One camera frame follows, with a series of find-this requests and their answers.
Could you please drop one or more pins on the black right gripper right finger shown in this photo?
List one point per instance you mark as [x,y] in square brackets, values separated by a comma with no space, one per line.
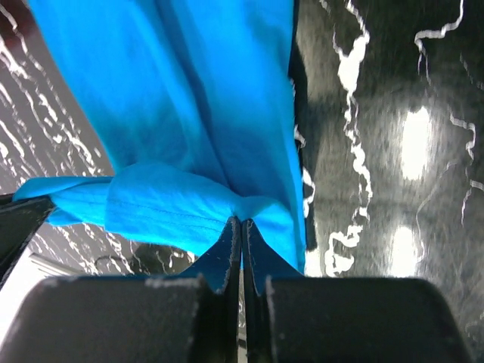
[294,318]

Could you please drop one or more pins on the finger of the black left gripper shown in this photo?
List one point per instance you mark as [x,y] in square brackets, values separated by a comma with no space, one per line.
[20,220]

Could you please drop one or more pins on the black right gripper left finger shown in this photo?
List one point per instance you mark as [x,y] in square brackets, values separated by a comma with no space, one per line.
[188,317]

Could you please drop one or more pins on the blue t shirt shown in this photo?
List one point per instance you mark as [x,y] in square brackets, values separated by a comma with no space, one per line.
[193,103]

